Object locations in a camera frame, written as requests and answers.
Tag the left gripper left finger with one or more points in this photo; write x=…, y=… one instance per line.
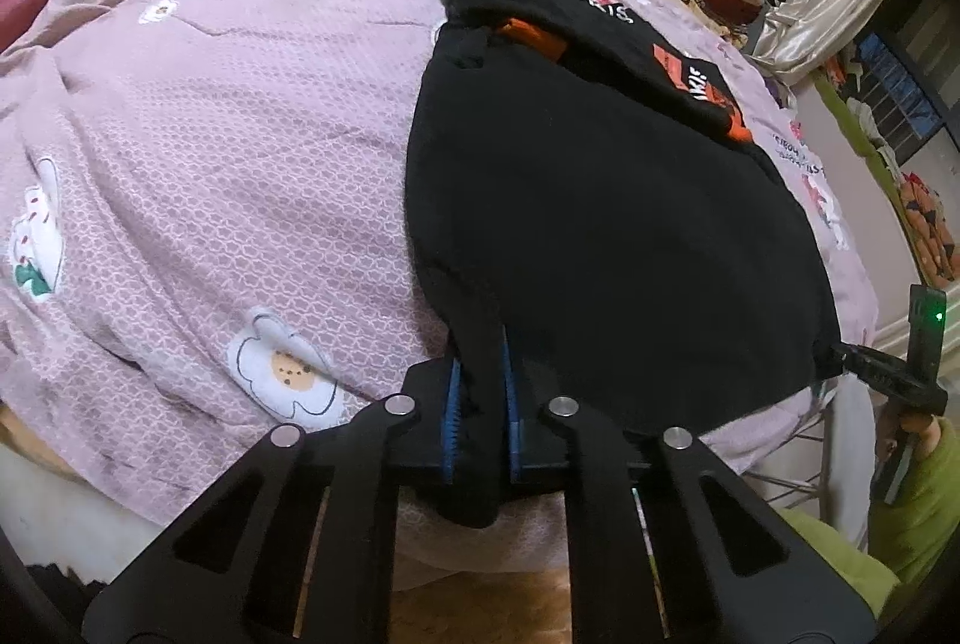
x=296, y=542

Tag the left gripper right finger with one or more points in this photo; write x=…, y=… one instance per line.
x=665, y=542

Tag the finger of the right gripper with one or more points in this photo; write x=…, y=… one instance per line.
x=874, y=368

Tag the black orange sweatshirt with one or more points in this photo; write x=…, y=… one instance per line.
x=590, y=217

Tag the person right hand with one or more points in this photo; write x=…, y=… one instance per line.
x=922, y=429

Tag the green bedding at right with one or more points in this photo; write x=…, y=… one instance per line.
x=917, y=206

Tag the lilac strawberry print quilt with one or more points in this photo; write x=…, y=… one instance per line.
x=204, y=219

